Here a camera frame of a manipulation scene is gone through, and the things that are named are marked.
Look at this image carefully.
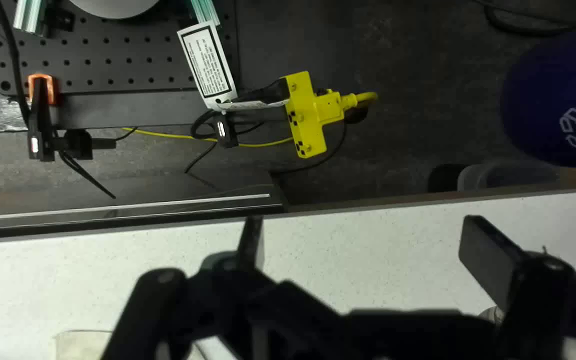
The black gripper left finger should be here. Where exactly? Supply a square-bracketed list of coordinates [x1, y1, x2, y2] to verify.
[236, 214, 267, 268]

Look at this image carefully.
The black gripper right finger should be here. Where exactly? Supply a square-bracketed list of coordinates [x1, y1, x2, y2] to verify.
[458, 214, 537, 312]

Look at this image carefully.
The yellow power splitter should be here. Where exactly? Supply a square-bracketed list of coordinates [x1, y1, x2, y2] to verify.
[278, 68, 380, 161]

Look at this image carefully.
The blue recycling bin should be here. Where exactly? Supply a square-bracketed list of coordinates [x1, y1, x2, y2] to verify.
[499, 28, 576, 171]

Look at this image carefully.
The white labelled power adapter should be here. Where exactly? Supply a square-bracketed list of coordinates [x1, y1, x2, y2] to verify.
[176, 20, 241, 113]

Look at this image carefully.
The black perforated breadboard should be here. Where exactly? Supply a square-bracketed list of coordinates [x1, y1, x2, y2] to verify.
[0, 0, 241, 131]

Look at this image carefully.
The black power cable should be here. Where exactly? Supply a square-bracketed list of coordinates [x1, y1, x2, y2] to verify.
[183, 108, 355, 177]

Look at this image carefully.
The thin yellow cable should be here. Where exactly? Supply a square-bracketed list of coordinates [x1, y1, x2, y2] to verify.
[124, 126, 297, 150]

